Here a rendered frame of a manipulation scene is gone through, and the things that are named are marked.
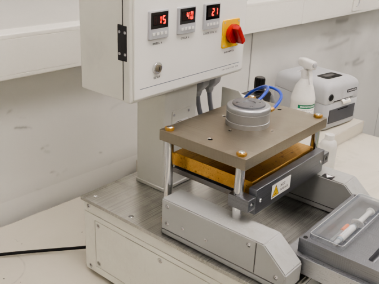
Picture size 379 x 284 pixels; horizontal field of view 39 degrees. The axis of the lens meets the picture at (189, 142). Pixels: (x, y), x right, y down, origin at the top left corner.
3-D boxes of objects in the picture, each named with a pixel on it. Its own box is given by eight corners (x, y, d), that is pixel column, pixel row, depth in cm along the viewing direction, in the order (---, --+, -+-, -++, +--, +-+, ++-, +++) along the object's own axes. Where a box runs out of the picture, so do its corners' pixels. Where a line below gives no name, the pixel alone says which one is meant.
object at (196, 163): (172, 172, 96) (173, 123, 93) (242, 139, 112) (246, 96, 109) (251, 204, 86) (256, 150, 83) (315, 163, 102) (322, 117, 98)
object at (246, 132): (133, 165, 98) (133, 98, 93) (232, 124, 120) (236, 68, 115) (241, 212, 84) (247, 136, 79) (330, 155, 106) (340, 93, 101)
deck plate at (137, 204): (80, 199, 105) (80, 194, 105) (192, 150, 130) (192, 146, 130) (280, 304, 79) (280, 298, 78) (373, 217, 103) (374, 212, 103)
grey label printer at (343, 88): (269, 113, 197) (273, 68, 190) (302, 103, 209) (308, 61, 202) (324, 133, 180) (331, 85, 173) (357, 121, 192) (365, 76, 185)
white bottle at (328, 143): (329, 185, 154) (336, 138, 148) (312, 181, 156) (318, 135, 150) (333, 178, 158) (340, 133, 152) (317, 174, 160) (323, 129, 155)
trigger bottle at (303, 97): (282, 127, 183) (290, 56, 174) (302, 125, 186) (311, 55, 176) (295, 136, 176) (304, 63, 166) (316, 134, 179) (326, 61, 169)
